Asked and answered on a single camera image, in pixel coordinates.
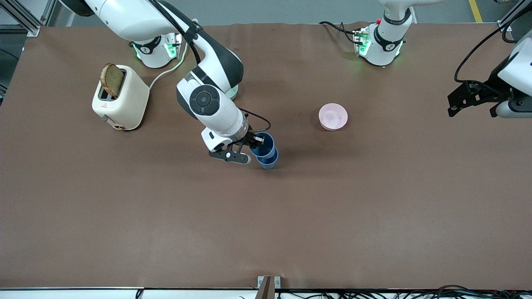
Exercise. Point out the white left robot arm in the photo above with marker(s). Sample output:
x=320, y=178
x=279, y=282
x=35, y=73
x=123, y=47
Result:
x=388, y=41

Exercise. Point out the mint green bowl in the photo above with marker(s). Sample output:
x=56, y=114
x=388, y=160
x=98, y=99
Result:
x=235, y=93

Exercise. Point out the grey metal bracket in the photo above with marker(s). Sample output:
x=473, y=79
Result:
x=261, y=281

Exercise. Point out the blue plastic cup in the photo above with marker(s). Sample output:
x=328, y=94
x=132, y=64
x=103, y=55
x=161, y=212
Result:
x=269, y=162
x=268, y=149

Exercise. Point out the pink bowl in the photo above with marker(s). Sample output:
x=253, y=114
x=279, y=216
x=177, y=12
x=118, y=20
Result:
x=333, y=116

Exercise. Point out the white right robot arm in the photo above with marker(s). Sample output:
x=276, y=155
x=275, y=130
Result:
x=224, y=120

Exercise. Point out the brown post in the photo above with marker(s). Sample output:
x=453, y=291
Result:
x=266, y=290

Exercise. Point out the cream white toaster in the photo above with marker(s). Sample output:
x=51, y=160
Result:
x=129, y=99

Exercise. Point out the aluminium frame profile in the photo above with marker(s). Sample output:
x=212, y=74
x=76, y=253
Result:
x=25, y=18
x=510, y=12

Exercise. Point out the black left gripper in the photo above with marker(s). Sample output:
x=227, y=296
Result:
x=493, y=86

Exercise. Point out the brown bread slice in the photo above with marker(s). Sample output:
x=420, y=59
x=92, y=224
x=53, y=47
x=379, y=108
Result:
x=112, y=81

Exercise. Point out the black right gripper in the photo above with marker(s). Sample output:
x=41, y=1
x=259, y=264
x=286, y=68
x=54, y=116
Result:
x=250, y=138

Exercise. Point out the green lit circuit board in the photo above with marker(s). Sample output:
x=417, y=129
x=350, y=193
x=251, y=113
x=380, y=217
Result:
x=171, y=47
x=360, y=41

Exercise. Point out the brown table mat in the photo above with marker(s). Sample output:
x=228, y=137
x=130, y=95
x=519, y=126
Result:
x=266, y=216

